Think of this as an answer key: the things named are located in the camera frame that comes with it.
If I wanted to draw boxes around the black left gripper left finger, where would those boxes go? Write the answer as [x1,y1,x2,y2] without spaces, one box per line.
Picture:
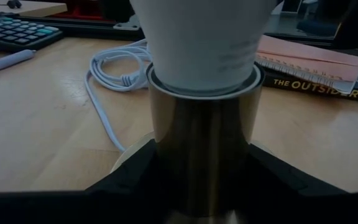
[0,138,167,224]

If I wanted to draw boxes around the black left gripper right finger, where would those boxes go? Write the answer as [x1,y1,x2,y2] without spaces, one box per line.
[237,142,358,224]

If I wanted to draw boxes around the brass lamp socket base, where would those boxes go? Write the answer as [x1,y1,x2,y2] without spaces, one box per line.
[110,62,273,224]

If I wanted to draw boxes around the pink spiral notebook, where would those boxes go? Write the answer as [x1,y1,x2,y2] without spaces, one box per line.
[255,34,358,95]

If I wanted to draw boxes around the black desk calculator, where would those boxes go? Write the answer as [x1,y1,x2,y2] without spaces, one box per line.
[0,6,65,53]

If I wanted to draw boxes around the lavender pen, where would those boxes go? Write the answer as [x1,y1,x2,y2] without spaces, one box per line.
[0,49,37,78]

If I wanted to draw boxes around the white lightbulb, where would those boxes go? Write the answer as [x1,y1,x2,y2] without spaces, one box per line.
[129,0,279,97]

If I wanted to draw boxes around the white lamp power cord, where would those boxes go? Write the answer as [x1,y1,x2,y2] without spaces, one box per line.
[84,39,154,153]

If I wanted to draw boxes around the black paperback book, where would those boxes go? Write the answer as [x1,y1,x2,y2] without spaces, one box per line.
[261,58,358,105]

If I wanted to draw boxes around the light wooden desk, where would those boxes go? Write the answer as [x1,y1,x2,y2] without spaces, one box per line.
[0,0,68,18]

